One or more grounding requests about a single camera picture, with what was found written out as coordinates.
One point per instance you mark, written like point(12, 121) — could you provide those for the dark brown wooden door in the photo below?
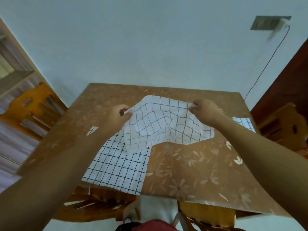
point(288, 84)

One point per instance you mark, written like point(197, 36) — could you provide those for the wooden chair under table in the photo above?
point(96, 204)

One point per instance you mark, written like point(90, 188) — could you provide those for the person's right thumb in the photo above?
point(193, 110)

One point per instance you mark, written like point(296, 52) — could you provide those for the person's red clothing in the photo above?
point(155, 226)

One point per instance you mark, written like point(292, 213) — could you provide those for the brown wooden chair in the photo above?
point(284, 127)

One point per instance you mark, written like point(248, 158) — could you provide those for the wooden window frame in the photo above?
point(14, 69)

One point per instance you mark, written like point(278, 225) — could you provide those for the flat white checked cloth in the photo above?
point(118, 168)

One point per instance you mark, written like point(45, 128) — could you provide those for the person's right hand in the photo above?
point(208, 113)

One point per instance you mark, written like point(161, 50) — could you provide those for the grey wall socket panel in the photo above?
point(264, 22)

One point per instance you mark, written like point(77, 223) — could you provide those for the orange wooden chair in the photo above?
point(28, 105)

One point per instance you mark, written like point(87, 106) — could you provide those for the person's left forearm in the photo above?
point(55, 175)

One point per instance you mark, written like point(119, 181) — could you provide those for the person's right forearm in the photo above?
point(262, 161)

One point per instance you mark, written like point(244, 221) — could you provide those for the brown floral tablecloth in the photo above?
point(187, 170)

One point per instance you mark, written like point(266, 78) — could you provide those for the person's left hand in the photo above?
point(114, 119)

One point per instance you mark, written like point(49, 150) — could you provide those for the person's left thumb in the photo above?
point(128, 115)

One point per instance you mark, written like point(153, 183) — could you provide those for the small white checked cloth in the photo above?
point(245, 123)

